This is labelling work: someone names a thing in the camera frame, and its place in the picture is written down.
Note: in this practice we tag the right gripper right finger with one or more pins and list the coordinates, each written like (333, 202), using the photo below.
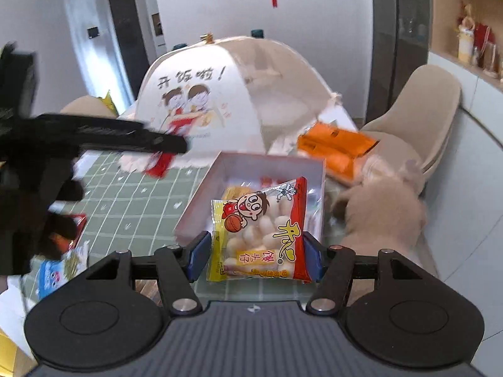
(391, 308)

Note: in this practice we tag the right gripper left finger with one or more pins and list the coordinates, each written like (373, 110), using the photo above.
(117, 310)

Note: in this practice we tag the blue seaweed snack bag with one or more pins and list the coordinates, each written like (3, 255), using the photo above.
(53, 274)

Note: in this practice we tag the red chicken snack packet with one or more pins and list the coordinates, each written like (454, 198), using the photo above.
(66, 230)

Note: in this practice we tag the yellow red candy packet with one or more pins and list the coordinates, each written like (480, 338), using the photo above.
(240, 251)

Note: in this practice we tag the beige chair at left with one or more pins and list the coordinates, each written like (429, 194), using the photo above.
(88, 106)

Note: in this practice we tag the beige chair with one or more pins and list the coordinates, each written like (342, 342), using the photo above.
(88, 106)
(418, 125)

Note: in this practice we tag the brown teddy bear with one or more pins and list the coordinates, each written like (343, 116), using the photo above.
(383, 210)

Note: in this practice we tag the orange snack bag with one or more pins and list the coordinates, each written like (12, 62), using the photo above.
(341, 150)

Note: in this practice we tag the pink cardboard box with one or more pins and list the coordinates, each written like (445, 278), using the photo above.
(257, 186)

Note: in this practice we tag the white mesh food cover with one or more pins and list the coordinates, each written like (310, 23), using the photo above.
(236, 94)

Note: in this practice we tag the yellow white jar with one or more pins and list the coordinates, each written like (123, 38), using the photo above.
(465, 46)

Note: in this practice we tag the dark glass cabinet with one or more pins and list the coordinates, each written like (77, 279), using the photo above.
(401, 34)

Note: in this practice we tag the wooden wall shelf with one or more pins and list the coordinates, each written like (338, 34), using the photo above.
(483, 18)

